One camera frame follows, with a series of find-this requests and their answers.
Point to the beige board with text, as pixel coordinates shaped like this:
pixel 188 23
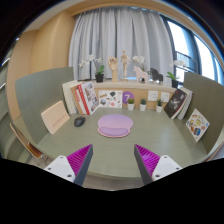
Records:
pixel 55 117

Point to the white orchid right pot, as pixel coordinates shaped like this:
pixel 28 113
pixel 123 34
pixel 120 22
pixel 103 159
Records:
pixel 180 68

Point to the white wall socket plate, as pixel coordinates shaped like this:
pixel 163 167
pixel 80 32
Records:
pixel 152 95

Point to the purple mouse pad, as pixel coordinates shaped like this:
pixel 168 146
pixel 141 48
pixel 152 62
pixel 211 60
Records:
pixel 115 125

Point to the wooden hand model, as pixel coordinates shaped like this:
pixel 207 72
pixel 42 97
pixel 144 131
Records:
pixel 113 65

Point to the pink wooden horse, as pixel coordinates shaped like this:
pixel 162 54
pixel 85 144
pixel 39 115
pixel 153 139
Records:
pixel 141 75

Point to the grey curtain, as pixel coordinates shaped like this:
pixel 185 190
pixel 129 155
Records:
pixel 117 31

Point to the white book leftmost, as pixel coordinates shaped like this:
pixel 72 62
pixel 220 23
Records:
pixel 70 103

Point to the small potted plant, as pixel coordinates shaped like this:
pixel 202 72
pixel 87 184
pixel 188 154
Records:
pixel 143 104
pixel 130 104
pixel 159 106

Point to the white orchid centre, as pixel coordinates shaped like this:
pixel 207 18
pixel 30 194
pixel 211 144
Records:
pixel 140 60

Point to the dark grey computer mouse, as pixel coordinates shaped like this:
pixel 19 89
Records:
pixel 79 121

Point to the small potted plant left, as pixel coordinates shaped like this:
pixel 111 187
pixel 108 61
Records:
pixel 130 104

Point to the purple round number sign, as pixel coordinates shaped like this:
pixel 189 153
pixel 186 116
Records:
pixel 126 96

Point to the red and white book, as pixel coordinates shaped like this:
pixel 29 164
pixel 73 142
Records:
pixel 89 97

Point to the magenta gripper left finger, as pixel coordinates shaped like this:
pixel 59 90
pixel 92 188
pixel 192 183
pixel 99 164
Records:
pixel 73 167

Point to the small potted plant middle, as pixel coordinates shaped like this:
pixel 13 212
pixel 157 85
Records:
pixel 143 104

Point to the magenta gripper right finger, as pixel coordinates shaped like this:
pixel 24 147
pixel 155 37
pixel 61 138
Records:
pixel 153 167

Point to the white wall switch plate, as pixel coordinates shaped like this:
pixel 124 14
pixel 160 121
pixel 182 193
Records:
pixel 165 96

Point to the wooden chair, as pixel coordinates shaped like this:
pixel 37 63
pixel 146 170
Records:
pixel 30 151

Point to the white book behind black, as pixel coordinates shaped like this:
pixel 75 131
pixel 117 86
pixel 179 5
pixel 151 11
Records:
pixel 186 103

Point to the black wooden horse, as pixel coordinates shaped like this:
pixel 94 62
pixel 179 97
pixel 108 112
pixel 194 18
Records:
pixel 155 75

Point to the white orchid black pot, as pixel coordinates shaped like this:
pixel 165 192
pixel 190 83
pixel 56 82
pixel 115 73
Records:
pixel 99 73

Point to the black cover book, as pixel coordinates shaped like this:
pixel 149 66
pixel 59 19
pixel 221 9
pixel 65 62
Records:
pixel 175 103

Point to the wooden mannequin figure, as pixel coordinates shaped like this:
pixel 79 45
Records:
pixel 125 59

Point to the white illustrated poster card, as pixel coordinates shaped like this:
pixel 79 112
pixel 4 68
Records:
pixel 110 98

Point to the small potted plant right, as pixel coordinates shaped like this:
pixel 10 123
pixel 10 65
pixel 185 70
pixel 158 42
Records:
pixel 159 106

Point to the colourful picture book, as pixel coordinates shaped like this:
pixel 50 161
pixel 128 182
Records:
pixel 197 124

